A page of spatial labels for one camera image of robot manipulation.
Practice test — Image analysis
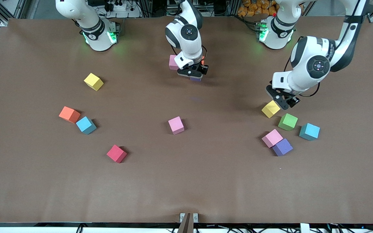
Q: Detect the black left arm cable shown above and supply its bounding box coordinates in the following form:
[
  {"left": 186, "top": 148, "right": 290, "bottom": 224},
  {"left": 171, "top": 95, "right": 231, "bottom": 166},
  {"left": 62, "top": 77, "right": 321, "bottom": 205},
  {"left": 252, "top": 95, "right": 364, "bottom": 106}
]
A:
[{"left": 283, "top": 36, "right": 320, "bottom": 97}]

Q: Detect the teal foam cube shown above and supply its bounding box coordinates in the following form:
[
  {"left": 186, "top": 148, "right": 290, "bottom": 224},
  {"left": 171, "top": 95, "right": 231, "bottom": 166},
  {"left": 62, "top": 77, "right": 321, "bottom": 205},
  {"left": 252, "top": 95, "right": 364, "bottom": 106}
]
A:
[
  {"left": 299, "top": 123, "right": 321, "bottom": 141},
  {"left": 76, "top": 116, "right": 97, "bottom": 135}
]

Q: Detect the small metal bracket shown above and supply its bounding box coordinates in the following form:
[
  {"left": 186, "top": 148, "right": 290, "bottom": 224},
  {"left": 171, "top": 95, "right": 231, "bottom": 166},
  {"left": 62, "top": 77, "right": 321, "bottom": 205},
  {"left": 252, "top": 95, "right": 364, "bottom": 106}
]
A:
[{"left": 180, "top": 213, "right": 198, "bottom": 223}]

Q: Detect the green foam cube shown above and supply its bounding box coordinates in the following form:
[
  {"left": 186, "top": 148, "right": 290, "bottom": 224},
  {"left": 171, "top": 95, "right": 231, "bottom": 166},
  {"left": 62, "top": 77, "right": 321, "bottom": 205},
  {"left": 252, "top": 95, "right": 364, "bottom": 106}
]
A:
[{"left": 277, "top": 113, "right": 299, "bottom": 131}]

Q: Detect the brown paper table cover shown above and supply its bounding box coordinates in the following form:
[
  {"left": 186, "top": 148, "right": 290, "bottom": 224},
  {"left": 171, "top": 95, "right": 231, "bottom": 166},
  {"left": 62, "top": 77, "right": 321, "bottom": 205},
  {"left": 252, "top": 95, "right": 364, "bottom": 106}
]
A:
[{"left": 0, "top": 17, "right": 373, "bottom": 224}]

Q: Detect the brown wooden stick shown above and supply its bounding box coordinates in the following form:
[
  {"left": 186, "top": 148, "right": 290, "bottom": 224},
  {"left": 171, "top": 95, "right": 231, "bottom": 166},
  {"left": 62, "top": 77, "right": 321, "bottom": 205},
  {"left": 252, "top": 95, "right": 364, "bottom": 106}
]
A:
[{"left": 177, "top": 213, "right": 194, "bottom": 233}]

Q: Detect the bag of orange items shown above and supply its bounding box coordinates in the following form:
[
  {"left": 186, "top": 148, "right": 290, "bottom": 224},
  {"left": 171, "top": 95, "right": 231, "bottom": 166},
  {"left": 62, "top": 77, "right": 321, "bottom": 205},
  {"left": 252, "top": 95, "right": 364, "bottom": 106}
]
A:
[{"left": 237, "top": 0, "right": 279, "bottom": 17}]

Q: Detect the yellow foam cube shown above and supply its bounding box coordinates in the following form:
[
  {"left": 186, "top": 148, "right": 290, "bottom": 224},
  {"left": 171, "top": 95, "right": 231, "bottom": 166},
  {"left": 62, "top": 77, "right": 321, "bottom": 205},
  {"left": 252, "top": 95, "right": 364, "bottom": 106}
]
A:
[
  {"left": 261, "top": 100, "right": 281, "bottom": 118},
  {"left": 84, "top": 72, "right": 104, "bottom": 91}
]

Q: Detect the white power strip with plugs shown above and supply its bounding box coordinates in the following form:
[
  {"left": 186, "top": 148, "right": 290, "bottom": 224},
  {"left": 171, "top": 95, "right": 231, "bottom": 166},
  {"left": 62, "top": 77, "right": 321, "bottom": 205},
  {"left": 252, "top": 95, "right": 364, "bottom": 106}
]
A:
[{"left": 104, "top": 0, "right": 141, "bottom": 18}]

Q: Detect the black cable bundle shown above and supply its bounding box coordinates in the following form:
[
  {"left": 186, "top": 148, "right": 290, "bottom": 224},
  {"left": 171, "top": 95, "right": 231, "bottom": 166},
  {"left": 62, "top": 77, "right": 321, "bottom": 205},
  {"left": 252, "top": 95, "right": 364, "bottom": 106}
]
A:
[{"left": 327, "top": 217, "right": 373, "bottom": 233}]

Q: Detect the red foam cube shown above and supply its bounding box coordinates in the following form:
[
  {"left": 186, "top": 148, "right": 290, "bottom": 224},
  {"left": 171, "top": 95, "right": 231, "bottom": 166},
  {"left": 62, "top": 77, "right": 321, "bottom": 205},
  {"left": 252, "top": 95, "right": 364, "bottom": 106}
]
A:
[{"left": 106, "top": 144, "right": 128, "bottom": 163}]

